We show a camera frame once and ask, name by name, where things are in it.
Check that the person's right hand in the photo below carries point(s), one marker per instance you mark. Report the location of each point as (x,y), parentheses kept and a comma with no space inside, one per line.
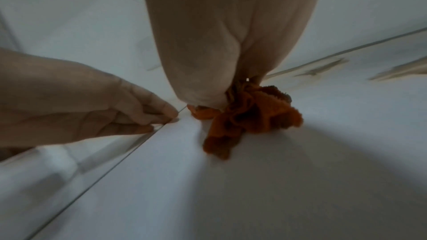
(227,23)

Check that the red cleaning cloth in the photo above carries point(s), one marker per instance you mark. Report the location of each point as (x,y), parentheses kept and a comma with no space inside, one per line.
(257,112)

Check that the blank white wall plate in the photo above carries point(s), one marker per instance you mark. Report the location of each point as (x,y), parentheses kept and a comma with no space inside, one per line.
(146,54)

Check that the person's left hand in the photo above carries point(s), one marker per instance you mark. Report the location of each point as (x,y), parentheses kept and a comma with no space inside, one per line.
(66,102)

